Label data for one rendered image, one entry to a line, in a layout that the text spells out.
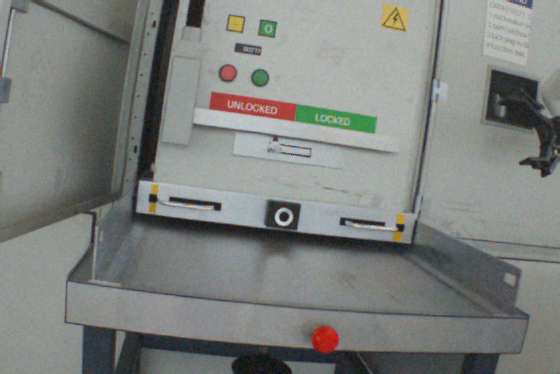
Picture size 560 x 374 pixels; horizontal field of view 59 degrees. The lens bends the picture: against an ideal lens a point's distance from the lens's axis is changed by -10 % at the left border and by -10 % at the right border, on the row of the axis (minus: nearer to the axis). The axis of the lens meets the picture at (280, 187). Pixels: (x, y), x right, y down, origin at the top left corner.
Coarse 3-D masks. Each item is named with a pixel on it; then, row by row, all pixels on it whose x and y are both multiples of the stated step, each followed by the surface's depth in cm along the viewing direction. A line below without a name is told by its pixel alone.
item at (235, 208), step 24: (144, 192) 98; (192, 192) 100; (216, 192) 101; (240, 192) 102; (192, 216) 100; (216, 216) 101; (240, 216) 102; (264, 216) 102; (312, 216) 104; (336, 216) 105; (360, 216) 105; (384, 216) 106; (408, 216) 107; (408, 240) 108
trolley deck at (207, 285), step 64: (192, 256) 81; (256, 256) 88; (320, 256) 94; (384, 256) 102; (128, 320) 62; (192, 320) 63; (256, 320) 64; (320, 320) 66; (384, 320) 67; (448, 320) 68; (512, 320) 70
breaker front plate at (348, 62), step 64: (256, 0) 98; (320, 0) 100; (384, 0) 102; (256, 64) 100; (320, 64) 102; (384, 64) 104; (192, 128) 100; (384, 128) 105; (256, 192) 103; (320, 192) 105; (384, 192) 107
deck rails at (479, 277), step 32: (128, 192) 89; (128, 224) 94; (416, 224) 107; (96, 256) 61; (128, 256) 74; (416, 256) 103; (448, 256) 92; (480, 256) 81; (480, 288) 79; (512, 288) 71
